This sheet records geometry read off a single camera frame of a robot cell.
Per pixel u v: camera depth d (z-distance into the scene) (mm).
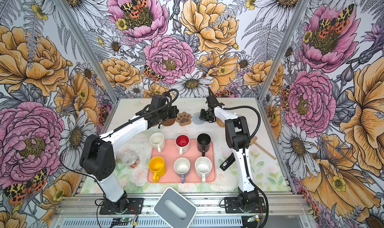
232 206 739
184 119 1084
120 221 710
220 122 1070
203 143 937
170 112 793
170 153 920
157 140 931
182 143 944
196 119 1088
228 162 852
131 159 906
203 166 866
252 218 715
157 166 863
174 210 725
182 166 856
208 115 957
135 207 743
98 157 467
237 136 642
